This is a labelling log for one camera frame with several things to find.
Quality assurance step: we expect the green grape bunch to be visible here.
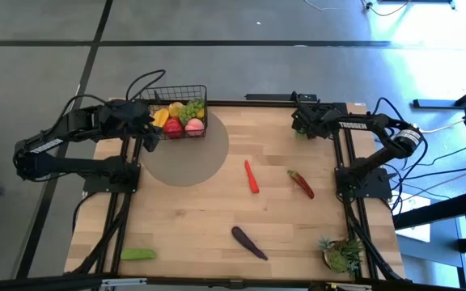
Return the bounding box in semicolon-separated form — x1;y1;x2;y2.
178;99;205;126

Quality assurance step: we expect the round yellow fruit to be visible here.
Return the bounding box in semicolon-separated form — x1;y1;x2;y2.
167;101;184;119

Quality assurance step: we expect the black left arm cable bundle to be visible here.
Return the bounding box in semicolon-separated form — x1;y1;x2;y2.
70;192;133;276

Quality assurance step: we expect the yellow-orange star fruit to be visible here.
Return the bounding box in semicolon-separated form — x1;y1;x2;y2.
151;108;170;129

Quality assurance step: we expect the black diagonal beam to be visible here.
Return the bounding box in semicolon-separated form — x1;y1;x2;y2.
392;189;466;231

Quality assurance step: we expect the black flat metal bar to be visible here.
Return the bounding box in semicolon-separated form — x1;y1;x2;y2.
244;92;319;103

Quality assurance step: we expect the green pea pod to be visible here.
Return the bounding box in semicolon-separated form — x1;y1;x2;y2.
120;248;157;261

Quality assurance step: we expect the potted succulent plant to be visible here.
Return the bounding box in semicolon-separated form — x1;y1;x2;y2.
316;236;364;274

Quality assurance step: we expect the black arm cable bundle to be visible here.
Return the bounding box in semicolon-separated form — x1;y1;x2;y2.
345;197;406;282
70;192;133;276

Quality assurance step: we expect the white power cable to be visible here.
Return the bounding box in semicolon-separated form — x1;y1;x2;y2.
421;118;466;135

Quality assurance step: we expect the red apple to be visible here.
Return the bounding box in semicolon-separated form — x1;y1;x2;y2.
163;116;184;139

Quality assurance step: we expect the pink peach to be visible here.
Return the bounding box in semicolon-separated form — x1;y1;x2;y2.
184;117;205;137

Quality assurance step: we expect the thin floor cable with plug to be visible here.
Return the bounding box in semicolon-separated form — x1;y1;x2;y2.
360;0;412;18

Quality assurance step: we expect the black aluminium table frame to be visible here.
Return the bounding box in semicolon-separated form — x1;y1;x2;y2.
0;98;466;291

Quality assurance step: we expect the black T-shaped floor stand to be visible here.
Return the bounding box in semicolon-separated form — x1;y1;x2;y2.
413;76;466;110

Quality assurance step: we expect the black wire basket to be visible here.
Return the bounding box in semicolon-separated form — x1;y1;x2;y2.
138;84;209;141

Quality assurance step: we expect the black left wrist camera cable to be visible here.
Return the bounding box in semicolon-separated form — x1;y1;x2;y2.
125;69;167;102

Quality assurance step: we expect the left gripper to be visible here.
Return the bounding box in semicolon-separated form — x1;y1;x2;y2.
112;99;163;153

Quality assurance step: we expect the bright red chili pepper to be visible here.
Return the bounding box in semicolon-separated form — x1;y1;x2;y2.
244;159;261;194

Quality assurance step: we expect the dark red green-tipped chili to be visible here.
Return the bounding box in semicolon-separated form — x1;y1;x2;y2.
287;169;316;200

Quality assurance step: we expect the round grey mat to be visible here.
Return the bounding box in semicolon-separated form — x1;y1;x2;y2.
140;111;230;188

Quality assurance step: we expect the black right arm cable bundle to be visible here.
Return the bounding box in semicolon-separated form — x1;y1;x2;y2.
345;197;406;282

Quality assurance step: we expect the silver aluminium bracket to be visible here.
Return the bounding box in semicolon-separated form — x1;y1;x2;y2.
324;281;374;291
100;277;148;289

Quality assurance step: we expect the purple eggplant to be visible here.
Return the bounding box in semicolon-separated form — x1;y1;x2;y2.
231;226;269;261

